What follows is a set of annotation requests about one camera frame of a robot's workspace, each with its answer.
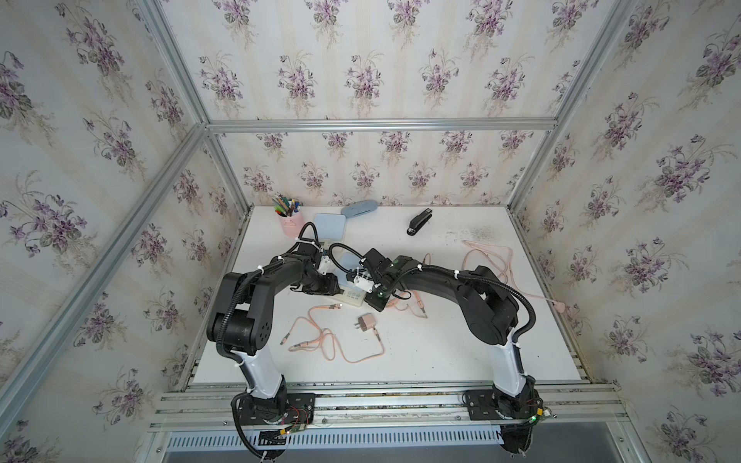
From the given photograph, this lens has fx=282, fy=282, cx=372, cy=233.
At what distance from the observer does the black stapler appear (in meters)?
1.12

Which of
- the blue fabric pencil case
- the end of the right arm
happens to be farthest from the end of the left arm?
the blue fabric pencil case

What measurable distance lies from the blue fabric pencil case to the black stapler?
188 millimetres

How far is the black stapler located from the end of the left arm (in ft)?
1.28

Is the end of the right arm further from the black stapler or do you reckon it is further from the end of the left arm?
the black stapler

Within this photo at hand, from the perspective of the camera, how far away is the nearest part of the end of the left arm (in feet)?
2.74

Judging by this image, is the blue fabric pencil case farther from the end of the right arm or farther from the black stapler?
the end of the right arm

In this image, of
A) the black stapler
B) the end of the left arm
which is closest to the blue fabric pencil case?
the black stapler

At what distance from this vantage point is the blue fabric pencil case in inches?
46.1

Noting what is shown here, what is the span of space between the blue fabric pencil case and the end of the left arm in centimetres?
36

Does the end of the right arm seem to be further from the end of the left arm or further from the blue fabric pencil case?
the blue fabric pencil case
